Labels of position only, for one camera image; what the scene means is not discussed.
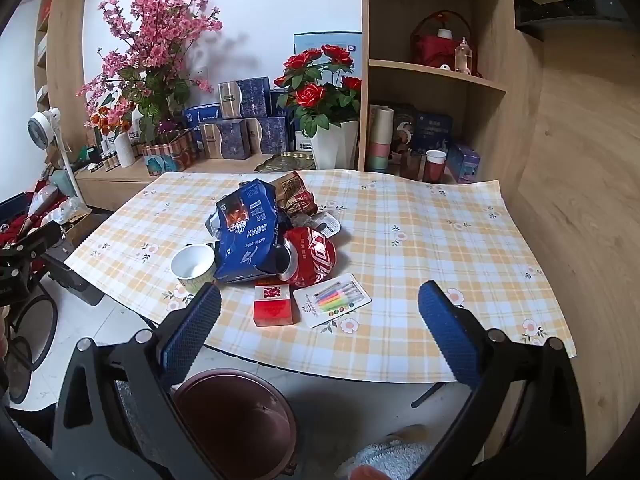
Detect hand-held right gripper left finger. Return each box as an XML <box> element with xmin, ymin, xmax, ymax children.
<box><xmin>52</xmin><ymin>282</ymin><xmax>223</xmax><ymax>480</ymax></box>

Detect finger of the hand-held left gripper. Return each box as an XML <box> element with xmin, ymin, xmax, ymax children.
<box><xmin>0</xmin><ymin>220</ymin><xmax>63</xmax><ymax>258</ymax></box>

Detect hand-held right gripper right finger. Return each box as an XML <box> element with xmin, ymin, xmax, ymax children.
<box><xmin>415</xmin><ymin>280</ymin><xmax>588</xmax><ymax>480</ymax></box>

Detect red cigarette box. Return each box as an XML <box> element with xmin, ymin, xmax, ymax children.
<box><xmin>253</xmin><ymin>284</ymin><xmax>295</xmax><ymax>328</ymax></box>

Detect brown plastic bin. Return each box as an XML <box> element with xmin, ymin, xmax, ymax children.
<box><xmin>172</xmin><ymin>369</ymin><xmax>301</xmax><ymax>480</ymax></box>

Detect brown paper bag red print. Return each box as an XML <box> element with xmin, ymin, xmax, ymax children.
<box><xmin>270</xmin><ymin>171</ymin><xmax>321</xmax><ymax>216</ymax></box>

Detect cardboard box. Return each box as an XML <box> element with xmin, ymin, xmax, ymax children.
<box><xmin>55</xmin><ymin>205</ymin><xmax>93</xmax><ymax>243</ymax></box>

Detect white paper cup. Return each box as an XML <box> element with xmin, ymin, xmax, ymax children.
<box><xmin>171</xmin><ymin>243</ymin><xmax>217</xmax><ymax>295</ymax></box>

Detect yellow checked tablecloth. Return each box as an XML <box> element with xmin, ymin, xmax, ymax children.
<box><xmin>64</xmin><ymin>170</ymin><xmax>573</xmax><ymax>386</ymax></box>

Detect low wooden sideboard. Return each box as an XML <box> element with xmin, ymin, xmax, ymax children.
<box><xmin>75</xmin><ymin>152</ymin><xmax>361</xmax><ymax>211</ymax></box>

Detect blue coffee bag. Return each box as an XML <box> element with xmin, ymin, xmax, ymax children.
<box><xmin>214</xmin><ymin>179</ymin><xmax>286</xmax><ymax>283</ymax></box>

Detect row of small bottles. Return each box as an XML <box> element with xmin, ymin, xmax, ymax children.
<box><xmin>97</xmin><ymin>135</ymin><xmax>121</xmax><ymax>170</ymax></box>

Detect white desk fan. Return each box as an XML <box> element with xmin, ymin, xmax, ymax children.
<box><xmin>27</xmin><ymin>107</ymin><xmax>83</xmax><ymax>201</ymax></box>

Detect white vase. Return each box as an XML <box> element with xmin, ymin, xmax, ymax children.
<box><xmin>114</xmin><ymin>132</ymin><xmax>137</xmax><ymax>168</ymax></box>

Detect orange flowers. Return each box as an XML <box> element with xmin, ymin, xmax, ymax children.
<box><xmin>85</xmin><ymin>102</ymin><xmax>136</xmax><ymax>136</ymax></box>

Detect grey fluffy slipper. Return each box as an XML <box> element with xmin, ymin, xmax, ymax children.
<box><xmin>335</xmin><ymin>425</ymin><xmax>441</xmax><ymax>480</ymax></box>

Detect crushed red can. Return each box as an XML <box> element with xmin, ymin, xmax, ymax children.
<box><xmin>274</xmin><ymin>226</ymin><xmax>337</xmax><ymax>281</ymax></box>

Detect woven flower basket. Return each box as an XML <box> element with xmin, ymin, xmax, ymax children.
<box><xmin>137</xmin><ymin>129</ymin><xmax>201</xmax><ymax>176</ymax></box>

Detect clear printed plastic wrapper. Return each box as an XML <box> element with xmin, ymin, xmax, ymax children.
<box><xmin>300</xmin><ymin>211</ymin><xmax>342</xmax><ymax>237</ymax></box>

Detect red paper cup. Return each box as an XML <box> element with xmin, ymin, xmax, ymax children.
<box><xmin>425</xmin><ymin>149</ymin><xmax>447</xmax><ymax>183</ymax></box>

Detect purple blue box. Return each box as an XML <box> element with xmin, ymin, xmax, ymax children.
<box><xmin>446</xmin><ymin>142</ymin><xmax>481</xmax><ymax>183</ymax></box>

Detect brown drinking glass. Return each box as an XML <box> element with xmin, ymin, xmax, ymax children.
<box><xmin>400</xmin><ymin>151</ymin><xmax>425</xmax><ymax>181</ymax></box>

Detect gold leaf tray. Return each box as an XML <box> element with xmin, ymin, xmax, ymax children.
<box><xmin>254</xmin><ymin>152</ymin><xmax>316</xmax><ymax>173</ymax></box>

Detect dark blue gold gift box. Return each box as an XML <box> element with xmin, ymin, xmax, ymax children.
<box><xmin>199</xmin><ymin>119</ymin><xmax>251</xmax><ymax>160</ymax></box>
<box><xmin>218</xmin><ymin>77</ymin><xmax>271</xmax><ymax>120</ymax></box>
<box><xmin>245</xmin><ymin>116</ymin><xmax>288</xmax><ymax>156</ymax></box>

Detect dark blue figure box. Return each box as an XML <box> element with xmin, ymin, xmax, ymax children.
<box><xmin>392</xmin><ymin>105</ymin><xmax>418</xmax><ymax>153</ymax></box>

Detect flat blue box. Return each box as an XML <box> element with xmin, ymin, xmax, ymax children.
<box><xmin>183</xmin><ymin>102</ymin><xmax>221</xmax><ymax>128</ymax></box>

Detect stack of pastel cups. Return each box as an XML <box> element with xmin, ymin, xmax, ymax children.
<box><xmin>367</xmin><ymin>104</ymin><xmax>396</xmax><ymax>171</ymax></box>

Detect wooden shelf unit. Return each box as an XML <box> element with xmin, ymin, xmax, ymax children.
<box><xmin>359</xmin><ymin>0</ymin><xmax>516</xmax><ymax>183</ymax></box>

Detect pink blossom bouquet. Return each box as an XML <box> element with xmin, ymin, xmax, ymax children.
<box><xmin>77</xmin><ymin>0</ymin><xmax>223</xmax><ymax>146</ymax></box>

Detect plain dark blue box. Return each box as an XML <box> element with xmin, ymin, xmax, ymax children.
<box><xmin>270</xmin><ymin>89</ymin><xmax>293</xmax><ymax>118</ymax></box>

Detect red rose plant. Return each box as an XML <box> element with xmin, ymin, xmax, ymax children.
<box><xmin>272</xmin><ymin>44</ymin><xmax>362</xmax><ymax>138</ymax></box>

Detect clear glass bottle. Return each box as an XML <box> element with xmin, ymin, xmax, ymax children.
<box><xmin>455</xmin><ymin>37</ymin><xmax>473</xmax><ymax>73</ymax></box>

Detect red gift basket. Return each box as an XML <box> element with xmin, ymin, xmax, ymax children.
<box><xmin>410</xmin><ymin>10</ymin><xmax>478</xmax><ymax>75</ymax></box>

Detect light blue white carton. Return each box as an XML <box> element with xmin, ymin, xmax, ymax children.
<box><xmin>293</xmin><ymin>31</ymin><xmax>363</xmax><ymax>68</ymax></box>

